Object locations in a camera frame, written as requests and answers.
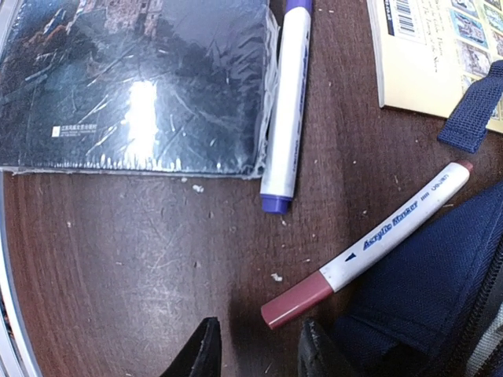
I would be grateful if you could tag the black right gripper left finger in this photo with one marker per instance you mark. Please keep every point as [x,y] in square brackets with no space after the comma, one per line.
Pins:
[202,353]

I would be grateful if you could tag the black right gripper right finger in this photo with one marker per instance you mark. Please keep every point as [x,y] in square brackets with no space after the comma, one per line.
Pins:
[318,355]

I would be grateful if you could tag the red capped white marker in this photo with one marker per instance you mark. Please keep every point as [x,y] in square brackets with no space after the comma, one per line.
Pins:
[366,252]

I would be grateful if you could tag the navy blue backpack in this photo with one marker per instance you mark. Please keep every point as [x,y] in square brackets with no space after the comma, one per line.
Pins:
[433,307]

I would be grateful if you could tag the purple capped white marker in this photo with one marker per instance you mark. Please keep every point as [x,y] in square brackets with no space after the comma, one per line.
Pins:
[284,136]

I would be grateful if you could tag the dark Wuthering Heights book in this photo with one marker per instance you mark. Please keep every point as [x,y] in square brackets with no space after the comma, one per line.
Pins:
[180,88]

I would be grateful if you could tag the yellow paperback book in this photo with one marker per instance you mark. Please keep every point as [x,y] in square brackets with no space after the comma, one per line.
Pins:
[429,52]

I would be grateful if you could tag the front aluminium rail frame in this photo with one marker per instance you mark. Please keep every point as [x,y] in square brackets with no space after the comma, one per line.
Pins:
[17,355]

